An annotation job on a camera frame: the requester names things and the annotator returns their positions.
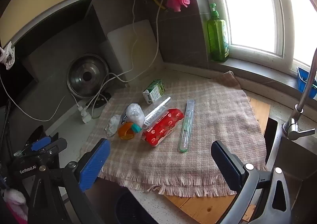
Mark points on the white cutting board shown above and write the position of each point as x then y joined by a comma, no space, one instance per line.
143,40

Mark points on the steel sink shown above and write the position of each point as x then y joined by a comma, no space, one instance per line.
297,159

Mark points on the white framed window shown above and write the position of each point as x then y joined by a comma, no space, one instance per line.
247,3

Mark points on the blue plastic container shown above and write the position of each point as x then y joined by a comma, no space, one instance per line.
302,80

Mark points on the white power strip with plugs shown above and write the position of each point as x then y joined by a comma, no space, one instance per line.
86,116

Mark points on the brown eggshell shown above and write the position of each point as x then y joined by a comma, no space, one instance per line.
125,132

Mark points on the blue plastic waste basket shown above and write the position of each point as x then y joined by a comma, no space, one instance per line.
131,209

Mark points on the steel faucet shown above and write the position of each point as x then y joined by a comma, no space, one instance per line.
293,127

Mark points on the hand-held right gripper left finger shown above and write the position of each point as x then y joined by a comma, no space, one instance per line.
95,164

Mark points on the pink plaid fringed cloth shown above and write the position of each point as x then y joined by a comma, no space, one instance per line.
218,115

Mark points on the white wall charger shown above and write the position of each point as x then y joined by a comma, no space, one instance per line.
7,56

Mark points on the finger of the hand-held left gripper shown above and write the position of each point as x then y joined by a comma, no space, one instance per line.
40,143
57,146

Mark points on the clear bottle with teal cap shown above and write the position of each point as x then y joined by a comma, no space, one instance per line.
158,111

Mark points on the steel pot lid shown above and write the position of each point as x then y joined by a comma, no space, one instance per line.
76,77

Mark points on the green white milk carton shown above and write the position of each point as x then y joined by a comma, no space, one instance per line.
154,91

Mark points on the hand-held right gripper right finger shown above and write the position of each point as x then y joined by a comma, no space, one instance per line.
224,162

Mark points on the red tissue packet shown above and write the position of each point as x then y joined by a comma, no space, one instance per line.
163,127

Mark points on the white plastic bag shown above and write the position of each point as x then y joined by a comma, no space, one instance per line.
135,113

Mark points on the white tissue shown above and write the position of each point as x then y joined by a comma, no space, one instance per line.
113,125

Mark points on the green soap pump bottle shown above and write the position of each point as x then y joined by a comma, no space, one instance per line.
216,40

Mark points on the person's left forearm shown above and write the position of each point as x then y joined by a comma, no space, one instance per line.
13,204

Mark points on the toothbrush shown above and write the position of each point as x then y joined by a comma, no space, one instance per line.
186,127

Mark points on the black round dish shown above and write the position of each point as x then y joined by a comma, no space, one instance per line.
104,96

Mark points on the wooden board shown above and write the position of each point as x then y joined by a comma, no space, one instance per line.
205,210

